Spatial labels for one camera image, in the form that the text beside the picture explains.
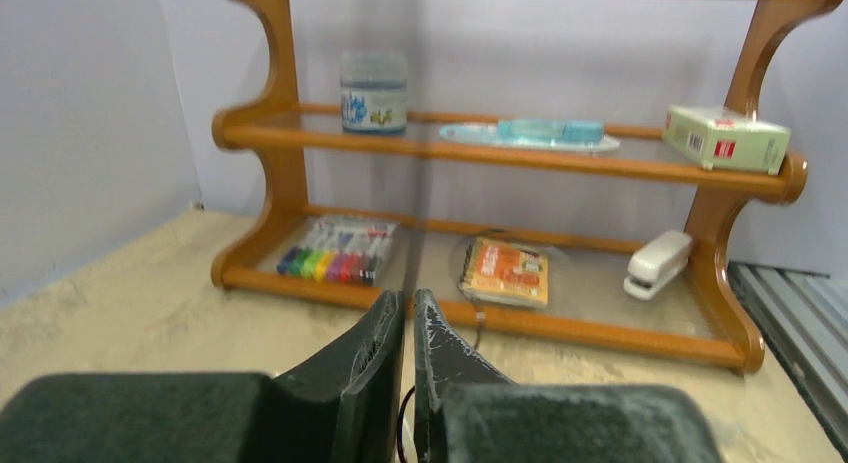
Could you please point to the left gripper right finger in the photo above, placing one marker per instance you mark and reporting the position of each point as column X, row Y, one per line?
column 466, row 410

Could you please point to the white stapler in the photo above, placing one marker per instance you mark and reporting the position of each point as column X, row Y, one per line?
column 652, row 267

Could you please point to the blue white jar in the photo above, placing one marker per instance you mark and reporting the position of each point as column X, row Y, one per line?
column 373, row 91

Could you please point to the aluminium frame rails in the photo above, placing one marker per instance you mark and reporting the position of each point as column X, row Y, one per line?
column 803, row 319

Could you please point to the blue blister pack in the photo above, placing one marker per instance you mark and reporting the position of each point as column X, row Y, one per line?
column 573, row 136

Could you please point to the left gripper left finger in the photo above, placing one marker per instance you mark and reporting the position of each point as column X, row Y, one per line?
column 339, row 405

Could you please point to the wooden shelf rack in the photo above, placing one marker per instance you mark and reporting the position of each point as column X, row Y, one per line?
column 273, row 127

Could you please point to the coloured marker set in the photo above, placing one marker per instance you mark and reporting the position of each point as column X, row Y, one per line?
column 340, row 249

